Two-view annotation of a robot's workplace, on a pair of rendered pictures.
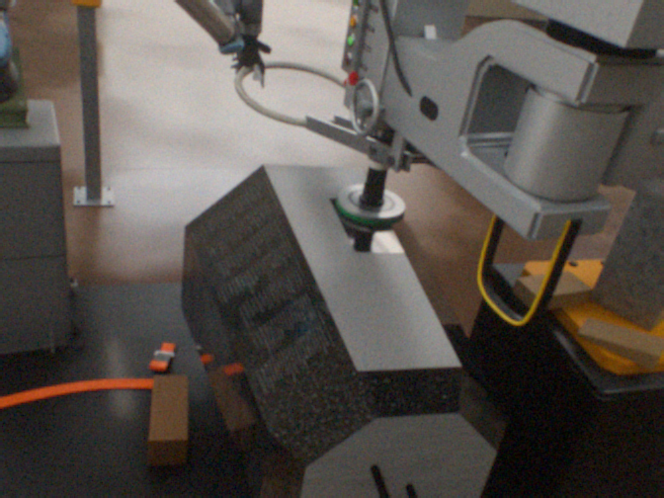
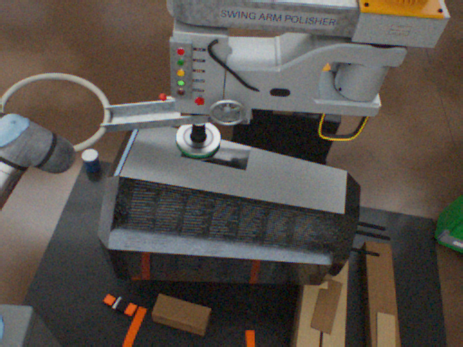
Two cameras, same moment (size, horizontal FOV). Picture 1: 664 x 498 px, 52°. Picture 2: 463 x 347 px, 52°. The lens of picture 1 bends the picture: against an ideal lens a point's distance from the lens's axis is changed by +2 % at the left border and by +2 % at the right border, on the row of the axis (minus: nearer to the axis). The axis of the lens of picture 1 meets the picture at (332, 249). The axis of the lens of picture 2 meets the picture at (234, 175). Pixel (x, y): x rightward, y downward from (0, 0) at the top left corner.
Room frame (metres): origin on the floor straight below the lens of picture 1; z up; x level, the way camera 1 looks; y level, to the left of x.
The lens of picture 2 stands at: (1.14, 1.17, 2.65)
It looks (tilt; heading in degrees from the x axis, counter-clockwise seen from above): 54 degrees down; 293
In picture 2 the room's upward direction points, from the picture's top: 8 degrees clockwise
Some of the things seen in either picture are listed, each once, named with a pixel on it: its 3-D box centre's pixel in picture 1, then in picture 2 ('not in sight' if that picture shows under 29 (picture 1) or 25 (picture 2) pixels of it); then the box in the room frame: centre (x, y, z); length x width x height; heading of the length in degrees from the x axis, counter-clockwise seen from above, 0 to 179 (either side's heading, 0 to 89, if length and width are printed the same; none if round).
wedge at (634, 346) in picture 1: (622, 337); not in sight; (1.53, -0.81, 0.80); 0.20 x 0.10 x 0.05; 61
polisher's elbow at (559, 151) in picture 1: (563, 137); (362, 69); (1.33, -0.42, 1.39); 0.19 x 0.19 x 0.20
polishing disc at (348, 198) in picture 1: (371, 202); (198, 137); (1.90, -0.10, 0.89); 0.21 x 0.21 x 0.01
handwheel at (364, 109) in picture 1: (375, 109); (227, 106); (1.74, -0.05, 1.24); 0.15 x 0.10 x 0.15; 29
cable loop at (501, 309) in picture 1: (519, 259); (344, 117); (1.33, -0.42, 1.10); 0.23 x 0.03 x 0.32; 29
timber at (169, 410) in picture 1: (169, 418); (182, 314); (1.64, 0.44, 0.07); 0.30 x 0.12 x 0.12; 15
